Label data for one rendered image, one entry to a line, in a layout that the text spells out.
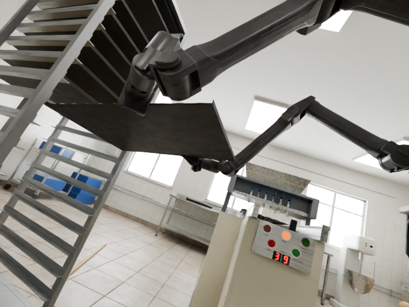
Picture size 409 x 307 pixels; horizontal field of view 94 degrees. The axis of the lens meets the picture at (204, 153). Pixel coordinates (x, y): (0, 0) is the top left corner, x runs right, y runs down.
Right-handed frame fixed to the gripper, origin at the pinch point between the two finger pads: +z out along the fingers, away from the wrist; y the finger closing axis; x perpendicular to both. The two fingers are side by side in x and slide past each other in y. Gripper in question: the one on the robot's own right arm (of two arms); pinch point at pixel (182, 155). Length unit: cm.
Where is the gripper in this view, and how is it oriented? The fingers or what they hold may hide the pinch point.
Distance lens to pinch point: 87.6
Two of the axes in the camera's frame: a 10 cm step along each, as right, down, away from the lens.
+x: 4.6, -1.9, -8.7
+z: -8.6, -3.4, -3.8
